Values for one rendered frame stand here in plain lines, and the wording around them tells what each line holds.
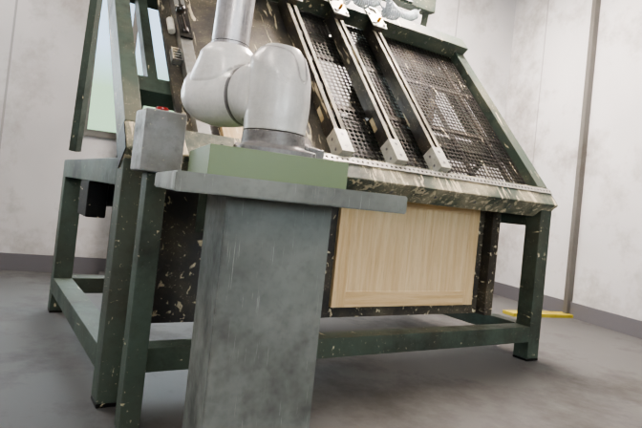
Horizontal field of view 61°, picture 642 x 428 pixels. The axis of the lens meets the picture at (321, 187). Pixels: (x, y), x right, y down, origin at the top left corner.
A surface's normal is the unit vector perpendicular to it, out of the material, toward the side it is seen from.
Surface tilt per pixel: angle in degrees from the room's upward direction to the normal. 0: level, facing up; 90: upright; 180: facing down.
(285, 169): 90
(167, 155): 90
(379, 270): 90
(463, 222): 90
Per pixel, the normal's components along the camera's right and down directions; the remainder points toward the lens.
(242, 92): -0.64, -0.09
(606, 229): -0.93, -0.11
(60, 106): 0.36, 0.02
